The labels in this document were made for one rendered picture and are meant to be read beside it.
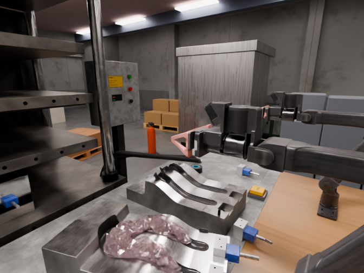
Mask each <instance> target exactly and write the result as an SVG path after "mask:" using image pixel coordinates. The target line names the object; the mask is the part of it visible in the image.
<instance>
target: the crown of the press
mask: <svg viewBox="0 0 364 273"><path fill-rule="evenodd" d="M66 1H68V0H0V7H5V8H10V9H15V10H19V11H23V9H22V8H23V7H29V8H33V9H34V13H35V12H38V11H41V10H44V9H46V8H49V7H52V6H55V5H57V4H60V3H63V2H66Z"/></svg>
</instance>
